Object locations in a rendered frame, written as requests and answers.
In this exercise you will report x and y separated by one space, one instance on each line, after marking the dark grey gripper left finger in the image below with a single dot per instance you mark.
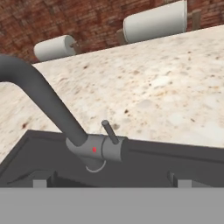
39 183

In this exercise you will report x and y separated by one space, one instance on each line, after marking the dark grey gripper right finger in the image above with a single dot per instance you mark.
184 183

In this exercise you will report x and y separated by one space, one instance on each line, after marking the dark grey sink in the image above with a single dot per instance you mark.
163 163

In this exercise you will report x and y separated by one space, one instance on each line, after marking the dark grey sink tap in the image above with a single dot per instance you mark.
43 96

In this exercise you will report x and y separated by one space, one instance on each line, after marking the dark grey tap lever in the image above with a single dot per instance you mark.
110 132

